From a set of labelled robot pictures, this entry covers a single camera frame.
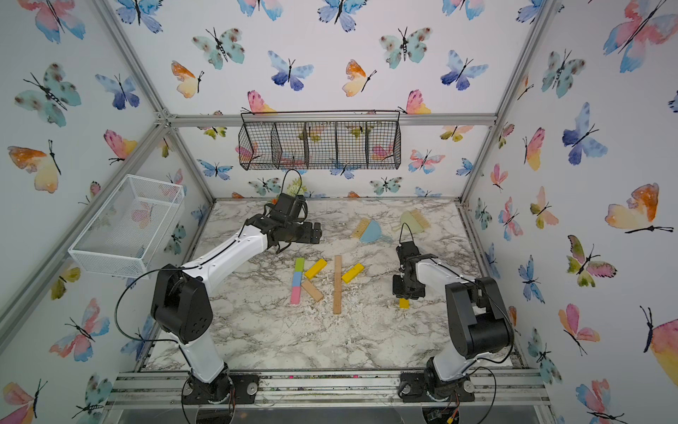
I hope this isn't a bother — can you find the white potted artificial plant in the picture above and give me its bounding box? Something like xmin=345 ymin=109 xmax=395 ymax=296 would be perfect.
xmin=272 ymin=177 xmax=307 ymax=204

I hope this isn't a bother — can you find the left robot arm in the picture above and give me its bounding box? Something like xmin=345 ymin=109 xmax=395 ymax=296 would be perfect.
xmin=150 ymin=194 xmax=322 ymax=405

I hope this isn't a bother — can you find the white mesh wall basket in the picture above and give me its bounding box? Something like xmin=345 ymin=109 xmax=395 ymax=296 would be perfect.
xmin=68 ymin=174 xmax=185 ymax=278

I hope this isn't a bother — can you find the natural wood block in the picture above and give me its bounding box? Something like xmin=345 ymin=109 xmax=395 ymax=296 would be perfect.
xmin=334 ymin=271 xmax=343 ymax=294
xmin=334 ymin=255 xmax=343 ymax=275
xmin=333 ymin=291 xmax=342 ymax=316
xmin=301 ymin=278 xmax=324 ymax=302

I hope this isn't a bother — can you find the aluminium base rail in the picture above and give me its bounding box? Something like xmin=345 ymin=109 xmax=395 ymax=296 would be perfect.
xmin=106 ymin=369 xmax=551 ymax=410

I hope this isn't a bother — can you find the natural wood block bottom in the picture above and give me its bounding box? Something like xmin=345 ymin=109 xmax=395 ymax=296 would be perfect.
xmin=333 ymin=291 xmax=342 ymax=316

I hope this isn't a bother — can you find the pink block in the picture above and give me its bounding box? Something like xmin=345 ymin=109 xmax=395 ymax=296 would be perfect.
xmin=291 ymin=286 xmax=302 ymax=305

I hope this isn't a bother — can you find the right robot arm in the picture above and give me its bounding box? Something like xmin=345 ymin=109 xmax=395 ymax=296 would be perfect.
xmin=393 ymin=241 xmax=515 ymax=401

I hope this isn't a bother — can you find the green block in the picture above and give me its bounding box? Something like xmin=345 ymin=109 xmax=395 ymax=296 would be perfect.
xmin=294 ymin=258 xmax=305 ymax=273

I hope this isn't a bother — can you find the black wire wall basket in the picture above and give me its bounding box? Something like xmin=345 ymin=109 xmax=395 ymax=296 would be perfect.
xmin=237 ymin=110 xmax=402 ymax=171

